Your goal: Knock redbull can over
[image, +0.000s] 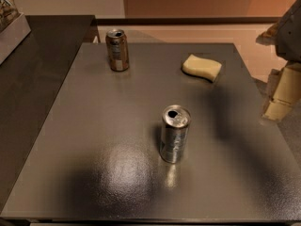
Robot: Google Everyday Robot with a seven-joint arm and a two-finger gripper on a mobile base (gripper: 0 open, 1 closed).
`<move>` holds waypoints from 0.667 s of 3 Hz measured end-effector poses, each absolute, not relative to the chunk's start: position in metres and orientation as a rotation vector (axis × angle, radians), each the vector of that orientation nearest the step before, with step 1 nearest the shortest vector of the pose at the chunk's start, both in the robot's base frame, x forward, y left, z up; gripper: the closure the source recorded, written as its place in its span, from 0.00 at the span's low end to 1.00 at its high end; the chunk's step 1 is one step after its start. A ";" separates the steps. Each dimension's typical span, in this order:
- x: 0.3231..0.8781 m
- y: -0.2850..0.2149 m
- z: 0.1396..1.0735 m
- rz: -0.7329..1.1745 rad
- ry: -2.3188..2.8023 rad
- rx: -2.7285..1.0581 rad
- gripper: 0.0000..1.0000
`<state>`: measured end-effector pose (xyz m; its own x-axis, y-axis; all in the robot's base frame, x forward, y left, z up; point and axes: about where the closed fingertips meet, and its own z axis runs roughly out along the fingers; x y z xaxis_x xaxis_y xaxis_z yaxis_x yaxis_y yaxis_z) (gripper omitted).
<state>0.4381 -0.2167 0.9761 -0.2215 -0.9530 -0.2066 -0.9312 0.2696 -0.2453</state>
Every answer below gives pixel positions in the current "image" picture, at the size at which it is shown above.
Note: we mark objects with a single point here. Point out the silver redbull can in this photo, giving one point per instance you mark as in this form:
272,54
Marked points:
174,132

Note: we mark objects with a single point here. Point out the white box with items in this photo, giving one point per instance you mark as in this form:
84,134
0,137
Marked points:
14,28

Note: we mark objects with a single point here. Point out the yellow sponge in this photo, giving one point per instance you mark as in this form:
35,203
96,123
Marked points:
202,67

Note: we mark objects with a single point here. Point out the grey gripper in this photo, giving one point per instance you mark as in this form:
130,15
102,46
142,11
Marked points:
292,37

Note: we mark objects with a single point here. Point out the dark side table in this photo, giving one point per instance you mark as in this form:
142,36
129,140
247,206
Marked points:
30,79

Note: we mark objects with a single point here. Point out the brown soda can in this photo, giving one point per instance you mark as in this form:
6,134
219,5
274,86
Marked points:
117,48

